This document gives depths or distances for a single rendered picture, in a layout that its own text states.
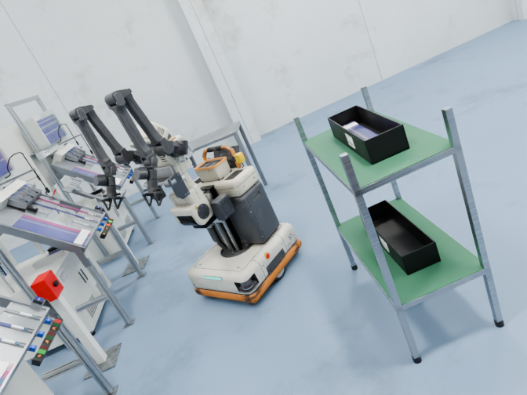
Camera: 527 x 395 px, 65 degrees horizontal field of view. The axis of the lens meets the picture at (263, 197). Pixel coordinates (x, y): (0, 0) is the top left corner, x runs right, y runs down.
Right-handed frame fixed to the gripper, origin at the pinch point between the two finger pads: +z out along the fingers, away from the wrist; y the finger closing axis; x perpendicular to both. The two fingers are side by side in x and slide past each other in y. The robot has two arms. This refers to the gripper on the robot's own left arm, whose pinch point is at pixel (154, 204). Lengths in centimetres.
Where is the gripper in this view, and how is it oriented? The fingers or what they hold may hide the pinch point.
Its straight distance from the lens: 241.7
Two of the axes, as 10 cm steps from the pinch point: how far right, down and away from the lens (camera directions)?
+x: 6.8, -0.8, 7.2
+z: 0.8, 10.0, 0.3
